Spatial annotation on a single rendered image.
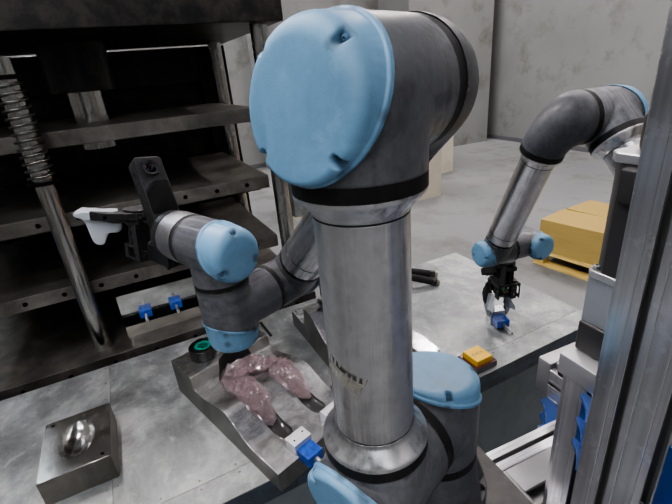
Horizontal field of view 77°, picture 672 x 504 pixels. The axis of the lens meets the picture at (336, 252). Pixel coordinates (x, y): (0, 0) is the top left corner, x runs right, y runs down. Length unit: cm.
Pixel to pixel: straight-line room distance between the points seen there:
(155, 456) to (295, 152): 104
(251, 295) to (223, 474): 61
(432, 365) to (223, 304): 30
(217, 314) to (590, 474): 52
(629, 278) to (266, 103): 38
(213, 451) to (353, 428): 77
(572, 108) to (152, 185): 81
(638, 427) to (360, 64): 47
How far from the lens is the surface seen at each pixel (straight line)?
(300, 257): 61
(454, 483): 67
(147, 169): 72
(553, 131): 102
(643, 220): 49
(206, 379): 129
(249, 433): 112
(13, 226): 166
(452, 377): 59
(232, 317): 61
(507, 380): 155
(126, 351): 172
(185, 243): 59
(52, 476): 123
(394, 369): 41
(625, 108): 110
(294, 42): 31
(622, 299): 52
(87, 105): 184
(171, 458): 123
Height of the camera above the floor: 164
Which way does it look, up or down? 23 degrees down
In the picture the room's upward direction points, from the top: 5 degrees counter-clockwise
